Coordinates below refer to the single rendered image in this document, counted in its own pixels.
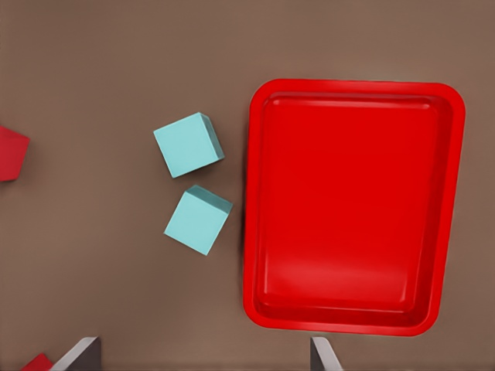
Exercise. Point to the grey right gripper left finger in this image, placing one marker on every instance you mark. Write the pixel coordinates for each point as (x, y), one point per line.
(80, 356)

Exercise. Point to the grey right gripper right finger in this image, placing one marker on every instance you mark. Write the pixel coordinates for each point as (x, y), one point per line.
(321, 355)

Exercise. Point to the red cube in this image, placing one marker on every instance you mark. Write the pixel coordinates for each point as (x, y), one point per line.
(11, 154)
(38, 363)

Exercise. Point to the red rectangular tray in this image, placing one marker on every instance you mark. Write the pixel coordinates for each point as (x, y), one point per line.
(354, 205)

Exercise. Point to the light blue cube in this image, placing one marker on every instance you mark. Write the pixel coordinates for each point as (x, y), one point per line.
(188, 145)
(197, 221)

